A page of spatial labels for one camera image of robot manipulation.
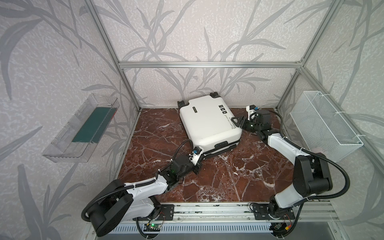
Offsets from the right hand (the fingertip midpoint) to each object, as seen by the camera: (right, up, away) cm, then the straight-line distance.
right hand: (234, 117), depth 89 cm
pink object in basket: (+37, -16, -17) cm, 44 cm away
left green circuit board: (-44, -54, -17) cm, 71 cm away
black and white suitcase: (-16, -3, -1) cm, 16 cm away
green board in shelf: (-66, -4, -24) cm, 70 cm away
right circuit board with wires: (+21, -55, -15) cm, 61 cm away
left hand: (-17, -20, -7) cm, 27 cm away
